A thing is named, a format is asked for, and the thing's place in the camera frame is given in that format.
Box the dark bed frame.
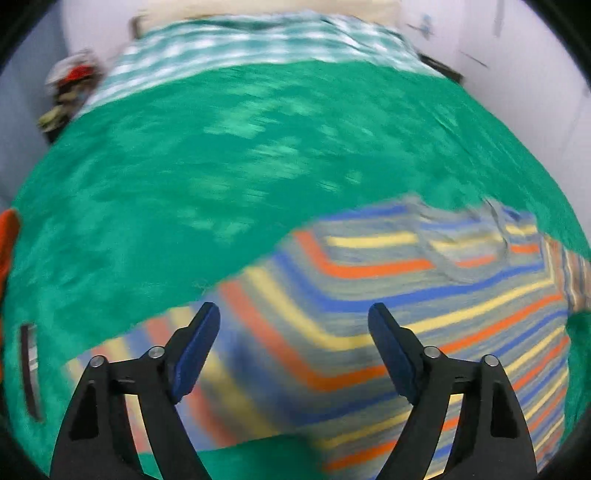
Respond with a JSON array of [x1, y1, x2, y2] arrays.
[[418, 53, 464, 84]]

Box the cream pillow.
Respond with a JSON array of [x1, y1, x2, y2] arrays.
[[139, 0, 402, 27]]

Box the orange cloth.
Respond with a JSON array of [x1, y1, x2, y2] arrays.
[[0, 208, 21, 301]]

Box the bag of clothes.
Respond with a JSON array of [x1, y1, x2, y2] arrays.
[[38, 50, 109, 144]]

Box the green fuzzy blanket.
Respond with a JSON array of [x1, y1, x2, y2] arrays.
[[2, 60, 591, 480]]

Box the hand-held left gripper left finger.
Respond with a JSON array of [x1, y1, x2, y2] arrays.
[[50, 302, 221, 480]]

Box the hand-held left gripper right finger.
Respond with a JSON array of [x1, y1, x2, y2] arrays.
[[368, 303, 539, 480]]

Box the striped small shirt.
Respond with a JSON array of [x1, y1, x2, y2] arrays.
[[65, 196, 591, 480]]

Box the door handle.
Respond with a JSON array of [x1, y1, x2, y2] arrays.
[[409, 14, 437, 40]]

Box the green checked bed sheet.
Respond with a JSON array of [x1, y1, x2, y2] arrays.
[[81, 11, 444, 116]]

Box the grey-blue curtain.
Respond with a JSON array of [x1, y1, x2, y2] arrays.
[[0, 18, 68, 206]]

